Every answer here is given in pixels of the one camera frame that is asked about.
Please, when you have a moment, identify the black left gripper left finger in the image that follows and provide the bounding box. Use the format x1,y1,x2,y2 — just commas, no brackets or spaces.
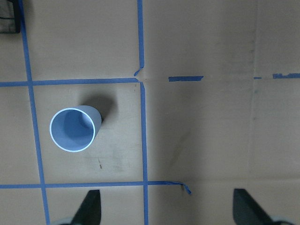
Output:
71,190,101,225

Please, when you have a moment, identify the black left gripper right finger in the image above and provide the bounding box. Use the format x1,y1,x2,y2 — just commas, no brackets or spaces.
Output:
233,188,274,225

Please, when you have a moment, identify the light blue plastic cup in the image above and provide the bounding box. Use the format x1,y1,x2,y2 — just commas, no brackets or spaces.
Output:
49,105,102,152

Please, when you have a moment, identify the black wire rack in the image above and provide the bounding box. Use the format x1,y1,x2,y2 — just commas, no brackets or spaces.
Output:
0,0,21,34

